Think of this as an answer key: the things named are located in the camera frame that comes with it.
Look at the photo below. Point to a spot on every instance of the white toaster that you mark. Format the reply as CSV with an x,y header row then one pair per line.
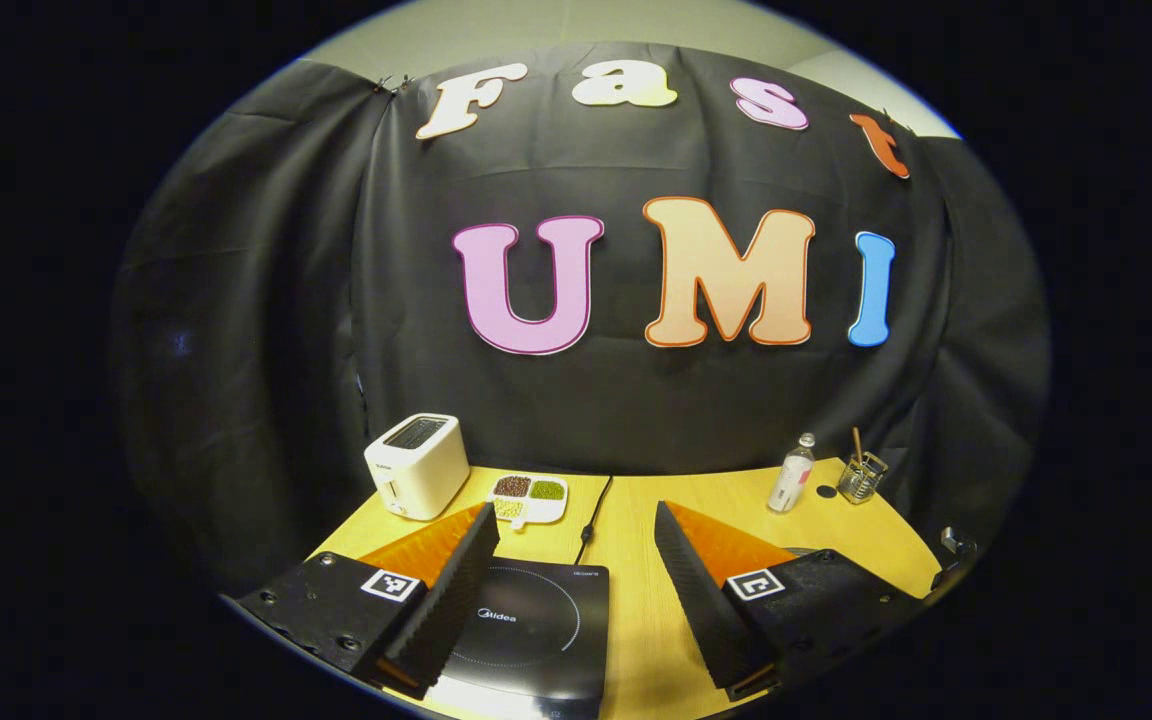
x,y
416,465

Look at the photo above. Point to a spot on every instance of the black backdrop clip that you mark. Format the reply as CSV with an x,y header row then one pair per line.
x,y
898,122
393,85

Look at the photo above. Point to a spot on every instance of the clear plastic bottle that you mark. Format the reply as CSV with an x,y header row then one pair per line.
x,y
791,480

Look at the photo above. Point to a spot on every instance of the black induction cooktop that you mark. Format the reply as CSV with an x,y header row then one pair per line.
x,y
546,630

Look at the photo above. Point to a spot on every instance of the clear glass holder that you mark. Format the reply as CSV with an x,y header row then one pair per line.
x,y
861,480

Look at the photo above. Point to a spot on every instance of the white divided bean dish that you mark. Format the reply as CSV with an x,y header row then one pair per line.
x,y
528,498

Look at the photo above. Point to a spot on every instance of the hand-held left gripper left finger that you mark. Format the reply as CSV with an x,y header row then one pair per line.
x,y
451,600

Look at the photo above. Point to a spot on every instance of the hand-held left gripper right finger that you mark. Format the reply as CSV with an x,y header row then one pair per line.
x,y
701,610

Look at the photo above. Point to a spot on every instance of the brown wooden stick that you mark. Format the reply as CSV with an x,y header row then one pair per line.
x,y
857,445

